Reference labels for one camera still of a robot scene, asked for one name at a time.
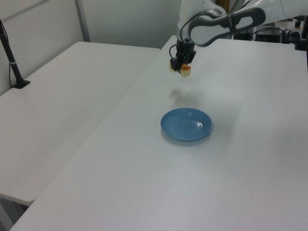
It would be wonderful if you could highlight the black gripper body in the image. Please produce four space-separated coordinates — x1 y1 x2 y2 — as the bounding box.
175 39 196 60

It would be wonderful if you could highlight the orange-topped bread loaf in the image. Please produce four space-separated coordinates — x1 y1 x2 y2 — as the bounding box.
168 61 193 77

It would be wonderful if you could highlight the blue round plate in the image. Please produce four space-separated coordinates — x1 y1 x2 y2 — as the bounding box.
160 107 213 142

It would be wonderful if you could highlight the brown wooden panel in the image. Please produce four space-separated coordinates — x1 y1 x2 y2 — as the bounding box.
216 0 238 13

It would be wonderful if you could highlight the black electronics box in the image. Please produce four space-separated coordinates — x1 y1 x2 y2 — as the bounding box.
255 27 283 44

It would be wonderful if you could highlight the white side table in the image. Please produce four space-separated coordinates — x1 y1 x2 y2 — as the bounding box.
0 41 161 207

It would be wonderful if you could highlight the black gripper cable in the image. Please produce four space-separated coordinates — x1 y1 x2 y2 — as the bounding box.
168 44 178 60

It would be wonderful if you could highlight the grey partition corner post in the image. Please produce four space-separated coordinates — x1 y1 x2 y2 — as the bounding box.
76 0 91 42

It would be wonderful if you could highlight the black camera on mount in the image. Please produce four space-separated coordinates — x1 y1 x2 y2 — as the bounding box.
293 16 308 51

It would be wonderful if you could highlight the black camera stand pole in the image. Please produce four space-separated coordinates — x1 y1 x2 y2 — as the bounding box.
0 19 31 90

